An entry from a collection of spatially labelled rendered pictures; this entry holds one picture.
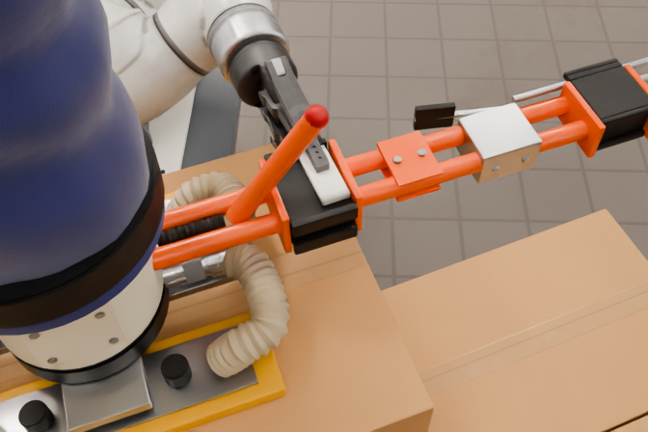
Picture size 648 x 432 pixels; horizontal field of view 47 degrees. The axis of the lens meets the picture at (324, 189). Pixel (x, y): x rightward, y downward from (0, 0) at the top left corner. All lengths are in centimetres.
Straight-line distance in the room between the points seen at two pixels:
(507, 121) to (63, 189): 48
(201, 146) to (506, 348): 68
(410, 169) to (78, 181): 36
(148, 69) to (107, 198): 42
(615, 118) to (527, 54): 196
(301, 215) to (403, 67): 196
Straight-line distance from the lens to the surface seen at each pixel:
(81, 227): 57
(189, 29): 95
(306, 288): 86
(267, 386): 80
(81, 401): 80
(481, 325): 146
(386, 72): 265
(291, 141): 69
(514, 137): 82
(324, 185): 75
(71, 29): 51
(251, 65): 86
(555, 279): 155
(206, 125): 146
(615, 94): 88
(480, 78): 267
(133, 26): 99
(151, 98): 99
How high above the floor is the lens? 181
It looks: 52 degrees down
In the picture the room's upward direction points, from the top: straight up
